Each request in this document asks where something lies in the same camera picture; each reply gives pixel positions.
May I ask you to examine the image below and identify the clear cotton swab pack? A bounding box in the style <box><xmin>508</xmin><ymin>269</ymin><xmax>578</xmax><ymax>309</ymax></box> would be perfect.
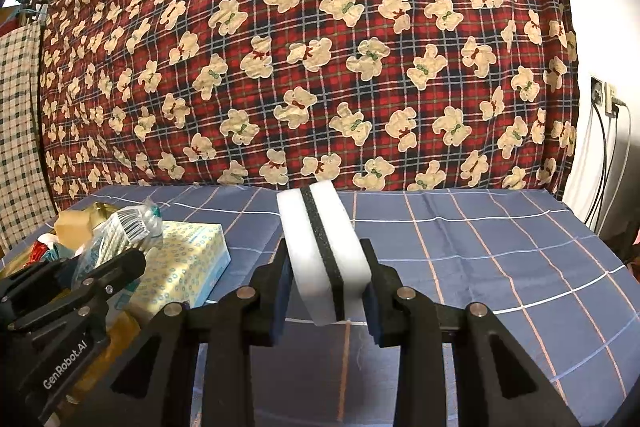
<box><xmin>72</xmin><ymin>199</ymin><xmax>165</xmax><ymax>288</ymax></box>

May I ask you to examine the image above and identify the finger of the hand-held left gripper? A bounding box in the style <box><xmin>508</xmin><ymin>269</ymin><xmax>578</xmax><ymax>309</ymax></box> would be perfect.
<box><xmin>0</xmin><ymin>256</ymin><xmax>77</xmax><ymax>304</ymax></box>
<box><xmin>74</xmin><ymin>248</ymin><xmax>148</xmax><ymax>304</ymax></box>

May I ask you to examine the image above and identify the yellow blue-dotted tissue pack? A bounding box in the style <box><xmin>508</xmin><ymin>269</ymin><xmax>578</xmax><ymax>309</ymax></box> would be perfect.
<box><xmin>127</xmin><ymin>221</ymin><xmax>232</xmax><ymax>324</ymax></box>

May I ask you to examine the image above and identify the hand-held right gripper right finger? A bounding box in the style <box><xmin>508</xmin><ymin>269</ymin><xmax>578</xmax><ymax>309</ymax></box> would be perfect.
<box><xmin>360</xmin><ymin>237</ymin><xmax>582</xmax><ymax>427</ymax></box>

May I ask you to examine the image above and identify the gold metal tin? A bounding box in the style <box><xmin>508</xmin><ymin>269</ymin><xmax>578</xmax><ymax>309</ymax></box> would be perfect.
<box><xmin>62</xmin><ymin>302</ymin><xmax>144</xmax><ymax>404</ymax></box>

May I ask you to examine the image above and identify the blue plaid bedsheet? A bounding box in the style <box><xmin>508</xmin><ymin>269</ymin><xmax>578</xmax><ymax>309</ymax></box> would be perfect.
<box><xmin>0</xmin><ymin>184</ymin><xmax>640</xmax><ymax>427</ymax></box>

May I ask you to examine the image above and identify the red satin pouch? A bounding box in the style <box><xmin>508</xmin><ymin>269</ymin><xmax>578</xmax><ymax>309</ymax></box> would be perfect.
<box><xmin>27</xmin><ymin>239</ymin><xmax>51</xmax><ymax>263</ymax></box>

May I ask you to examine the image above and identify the cream green checkered cloth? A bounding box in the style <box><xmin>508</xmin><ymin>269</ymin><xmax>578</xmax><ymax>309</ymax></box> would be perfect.
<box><xmin>0</xmin><ymin>24</ymin><xmax>57</xmax><ymax>254</ymax></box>

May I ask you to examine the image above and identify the red plaid bear-print blanket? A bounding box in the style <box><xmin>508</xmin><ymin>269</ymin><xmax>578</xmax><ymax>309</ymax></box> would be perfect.
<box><xmin>37</xmin><ymin>0</ymin><xmax>579</xmax><ymax>214</ymax></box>

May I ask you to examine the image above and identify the tan soft cloth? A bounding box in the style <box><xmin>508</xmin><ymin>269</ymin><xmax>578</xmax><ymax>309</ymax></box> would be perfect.
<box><xmin>54</xmin><ymin>203</ymin><xmax>119</xmax><ymax>253</ymax></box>

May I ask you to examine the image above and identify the black hanger clip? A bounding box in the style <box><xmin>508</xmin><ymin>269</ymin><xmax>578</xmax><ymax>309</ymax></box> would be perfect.
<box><xmin>15</xmin><ymin>0</ymin><xmax>51</xmax><ymax>26</ymax></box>

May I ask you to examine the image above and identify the black cable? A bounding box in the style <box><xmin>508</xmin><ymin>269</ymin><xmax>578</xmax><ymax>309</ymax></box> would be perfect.
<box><xmin>584</xmin><ymin>104</ymin><xmax>610</xmax><ymax>233</ymax></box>

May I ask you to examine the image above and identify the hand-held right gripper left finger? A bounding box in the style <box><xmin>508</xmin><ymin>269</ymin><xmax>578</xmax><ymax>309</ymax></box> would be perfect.
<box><xmin>85</xmin><ymin>237</ymin><xmax>294</xmax><ymax>427</ymax></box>

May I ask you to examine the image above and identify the white sponge with black stripe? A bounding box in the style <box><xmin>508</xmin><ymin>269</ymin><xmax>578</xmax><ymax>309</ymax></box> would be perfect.
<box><xmin>276</xmin><ymin>179</ymin><xmax>372</xmax><ymax>327</ymax></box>

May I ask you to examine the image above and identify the white cable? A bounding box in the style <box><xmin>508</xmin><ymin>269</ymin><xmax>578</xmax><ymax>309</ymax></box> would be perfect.
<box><xmin>600</xmin><ymin>104</ymin><xmax>634</xmax><ymax>234</ymax></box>

